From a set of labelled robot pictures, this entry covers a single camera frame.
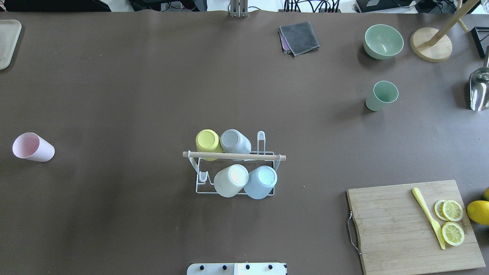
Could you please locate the green bowl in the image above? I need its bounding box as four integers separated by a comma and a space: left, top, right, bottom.
363, 24, 404, 60

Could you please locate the green plastic cup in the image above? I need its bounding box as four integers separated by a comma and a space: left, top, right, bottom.
365, 81, 399, 112

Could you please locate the whole yellow lemon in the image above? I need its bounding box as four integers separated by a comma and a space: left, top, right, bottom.
466, 200, 489, 226

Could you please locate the black frame object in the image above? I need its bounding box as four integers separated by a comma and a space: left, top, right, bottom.
470, 26, 489, 59

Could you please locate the yellow plastic knife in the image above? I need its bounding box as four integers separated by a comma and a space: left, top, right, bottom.
411, 187, 446, 249

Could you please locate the grey folded cloth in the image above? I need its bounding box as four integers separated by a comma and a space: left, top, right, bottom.
279, 21, 320, 57

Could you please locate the metal scoop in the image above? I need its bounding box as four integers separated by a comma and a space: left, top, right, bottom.
469, 47, 489, 112

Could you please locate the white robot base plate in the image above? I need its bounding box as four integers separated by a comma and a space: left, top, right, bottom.
187, 262, 288, 275

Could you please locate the pink plastic cup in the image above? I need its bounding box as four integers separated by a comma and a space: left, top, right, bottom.
12, 133, 55, 162

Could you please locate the wooden cutting board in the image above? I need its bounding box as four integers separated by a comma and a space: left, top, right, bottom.
347, 180, 486, 275

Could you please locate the white wire cup rack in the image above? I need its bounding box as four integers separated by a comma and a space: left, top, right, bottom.
182, 131, 287, 196

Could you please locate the wooden stand with round base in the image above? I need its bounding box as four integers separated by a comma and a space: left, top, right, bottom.
410, 0, 479, 63

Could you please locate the lemon slice upper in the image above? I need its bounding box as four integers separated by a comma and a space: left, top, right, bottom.
441, 200, 463, 222

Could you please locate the purple cloth under grey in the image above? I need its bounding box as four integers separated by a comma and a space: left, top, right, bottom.
279, 31, 291, 54

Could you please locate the lemon slice hidden behind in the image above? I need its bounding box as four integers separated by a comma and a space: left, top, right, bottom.
434, 199, 449, 221

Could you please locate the light blue plastic cup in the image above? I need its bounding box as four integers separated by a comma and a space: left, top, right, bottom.
243, 165, 278, 199

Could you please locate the lemon slice lower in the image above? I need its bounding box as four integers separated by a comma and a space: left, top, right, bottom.
441, 222, 465, 246

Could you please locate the white plastic cup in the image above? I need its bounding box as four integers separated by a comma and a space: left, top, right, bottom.
214, 164, 249, 198

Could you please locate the grey plastic cup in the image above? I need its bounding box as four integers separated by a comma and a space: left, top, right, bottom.
220, 129, 251, 154

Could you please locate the lemon slice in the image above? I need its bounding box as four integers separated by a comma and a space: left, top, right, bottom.
441, 200, 463, 222
441, 222, 465, 246

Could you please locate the yellow plastic cup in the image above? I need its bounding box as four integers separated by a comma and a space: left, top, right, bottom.
195, 129, 224, 153

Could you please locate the beige plastic tray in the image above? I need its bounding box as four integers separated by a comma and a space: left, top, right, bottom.
0, 19, 22, 70

